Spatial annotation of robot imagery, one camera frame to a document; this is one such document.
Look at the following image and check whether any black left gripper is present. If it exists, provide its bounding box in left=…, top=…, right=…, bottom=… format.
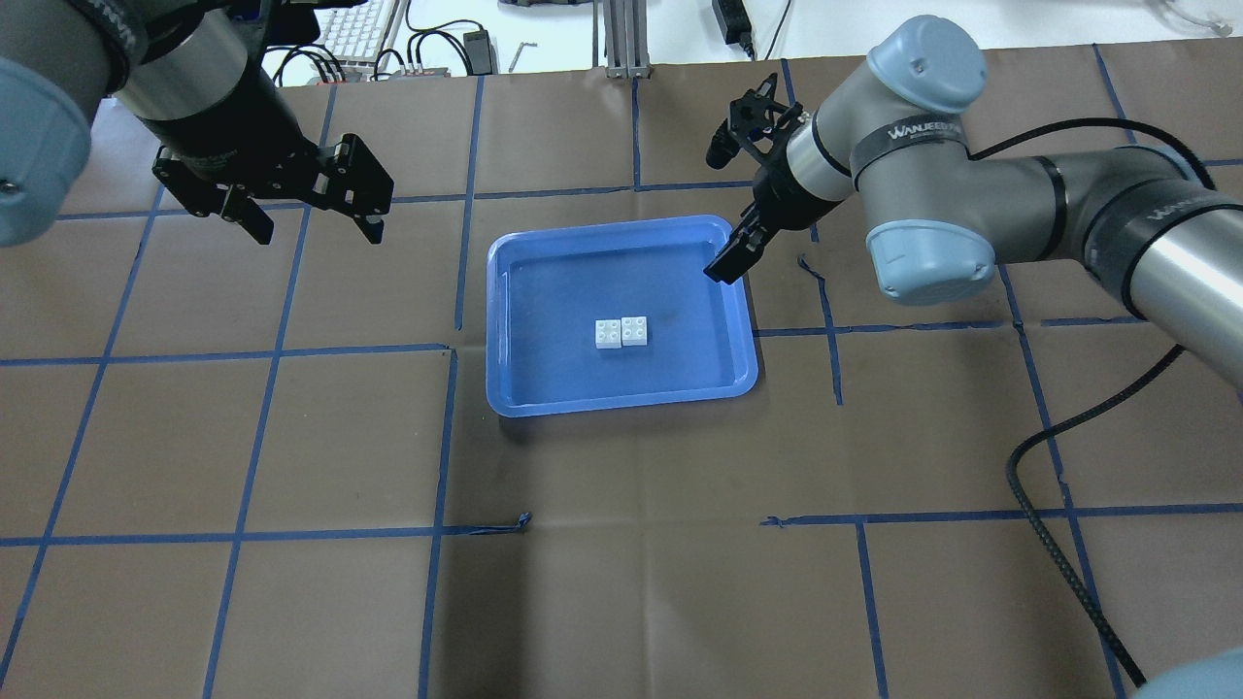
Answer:
left=150, top=134, right=394, bottom=245

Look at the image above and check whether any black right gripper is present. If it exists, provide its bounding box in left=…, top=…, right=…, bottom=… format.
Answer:
left=704, top=167, right=837, bottom=284

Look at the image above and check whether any aluminium frame post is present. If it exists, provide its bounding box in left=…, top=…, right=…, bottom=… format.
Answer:
left=593, top=1, right=653, bottom=80

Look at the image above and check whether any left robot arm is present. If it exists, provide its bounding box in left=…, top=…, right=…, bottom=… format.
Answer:
left=1, top=1, right=394, bottom=248

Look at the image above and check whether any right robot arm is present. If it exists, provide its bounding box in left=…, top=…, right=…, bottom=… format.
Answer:
left=705, top=15, right=1242, bottom=386

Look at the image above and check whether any black power adapter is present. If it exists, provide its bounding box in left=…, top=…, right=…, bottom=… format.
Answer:
left=462, top=29, right=496, bottom=76

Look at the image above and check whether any blue plastic tray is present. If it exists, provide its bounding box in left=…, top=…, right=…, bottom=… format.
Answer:
left=486, top=216, right=759, bottom=417

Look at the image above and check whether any white block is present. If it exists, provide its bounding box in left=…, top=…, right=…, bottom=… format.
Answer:
left=619, top=316, right=650, bottom=347
left=594, top=318, right=623, bottom=350

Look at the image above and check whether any white keyboard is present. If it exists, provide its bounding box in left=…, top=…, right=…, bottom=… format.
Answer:
left=314, top=1, right=406, bottom=65

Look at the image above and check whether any black ribbed robot cable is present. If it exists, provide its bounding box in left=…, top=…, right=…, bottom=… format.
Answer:
left=971, top=116, right=1219, bottom=688

